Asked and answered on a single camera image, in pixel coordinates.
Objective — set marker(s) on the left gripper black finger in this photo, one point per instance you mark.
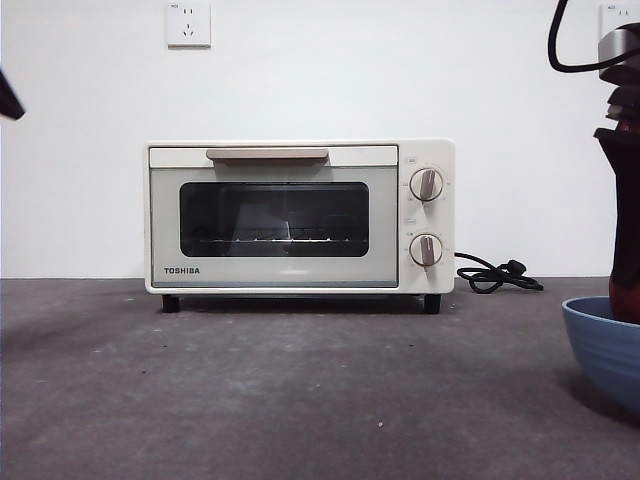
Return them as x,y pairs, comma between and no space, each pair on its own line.
10,102

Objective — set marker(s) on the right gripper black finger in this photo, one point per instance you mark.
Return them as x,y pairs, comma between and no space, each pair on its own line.
627,210

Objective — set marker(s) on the red apple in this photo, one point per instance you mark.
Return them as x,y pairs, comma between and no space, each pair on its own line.
626,300

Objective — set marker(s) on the blue ribbed bowl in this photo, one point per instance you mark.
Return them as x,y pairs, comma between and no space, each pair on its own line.
600,355

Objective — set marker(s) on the cream Toshiba toaster oven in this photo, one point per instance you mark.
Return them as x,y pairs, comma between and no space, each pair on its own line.
430,150

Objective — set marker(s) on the beige round oven knob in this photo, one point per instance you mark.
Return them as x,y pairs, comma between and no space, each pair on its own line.
426,185
426,250

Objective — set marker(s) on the white wall socket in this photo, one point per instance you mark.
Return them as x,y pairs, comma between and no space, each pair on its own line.
189,25
627,17

